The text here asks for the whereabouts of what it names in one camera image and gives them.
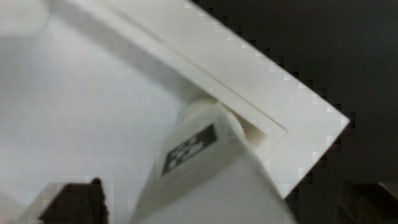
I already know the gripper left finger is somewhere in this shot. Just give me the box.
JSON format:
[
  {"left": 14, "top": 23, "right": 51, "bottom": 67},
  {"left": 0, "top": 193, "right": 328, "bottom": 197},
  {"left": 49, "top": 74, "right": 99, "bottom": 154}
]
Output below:
[{"left": 22, "top": 178, "right": 108, "bottom": 224}]

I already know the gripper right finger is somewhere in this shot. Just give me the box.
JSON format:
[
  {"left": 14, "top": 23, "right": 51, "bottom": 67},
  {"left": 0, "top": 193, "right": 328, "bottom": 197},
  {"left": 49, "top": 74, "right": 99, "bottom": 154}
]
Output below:
[{"left": 335, "top": 181, "right": 398, "bottom": 224}]

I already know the white square tabletop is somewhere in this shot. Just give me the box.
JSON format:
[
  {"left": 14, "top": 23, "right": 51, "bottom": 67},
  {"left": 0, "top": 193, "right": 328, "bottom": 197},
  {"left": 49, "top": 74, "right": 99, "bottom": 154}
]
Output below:
[{"left": 0, "top": 0, "right": 348, "bottom": 224}]

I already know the white table leg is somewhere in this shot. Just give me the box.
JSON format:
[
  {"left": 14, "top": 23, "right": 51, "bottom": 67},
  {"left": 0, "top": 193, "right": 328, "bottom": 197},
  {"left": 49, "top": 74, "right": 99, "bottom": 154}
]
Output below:
[{"left": 131, "top": 99, "right": 296, "bottom": 224}]

